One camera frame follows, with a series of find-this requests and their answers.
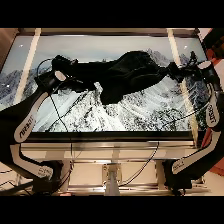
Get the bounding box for black cable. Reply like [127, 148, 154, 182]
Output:
[118, 140, 160, 188]
[48, 79, 84, 194]

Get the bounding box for silver frame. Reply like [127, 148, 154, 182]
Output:
[0, 131, 212, 196]

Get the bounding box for dark jeans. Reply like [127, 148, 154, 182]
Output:
[68, 49, 174, 106]

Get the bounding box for red garment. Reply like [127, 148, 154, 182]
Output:
[199, 128, 224, 177]

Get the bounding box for heap of clothes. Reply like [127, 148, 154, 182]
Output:
[200, 28, 224, 69]

